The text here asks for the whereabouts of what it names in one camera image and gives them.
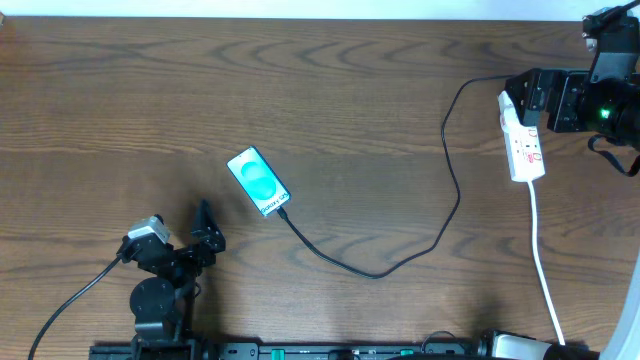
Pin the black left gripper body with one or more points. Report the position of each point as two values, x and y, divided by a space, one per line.
187 253

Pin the white USB charger adapter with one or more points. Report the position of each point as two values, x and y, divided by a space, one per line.
509 120

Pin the white power strip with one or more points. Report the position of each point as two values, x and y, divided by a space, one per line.
523 150

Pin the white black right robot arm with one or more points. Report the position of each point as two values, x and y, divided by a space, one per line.
606 107

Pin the blue Galaxy smartphone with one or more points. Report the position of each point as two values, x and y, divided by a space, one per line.
264 188

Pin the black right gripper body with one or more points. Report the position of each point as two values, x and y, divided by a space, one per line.
571 115

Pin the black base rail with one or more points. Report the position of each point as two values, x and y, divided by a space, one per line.
252 351

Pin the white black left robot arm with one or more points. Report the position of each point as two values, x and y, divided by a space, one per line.
163 305

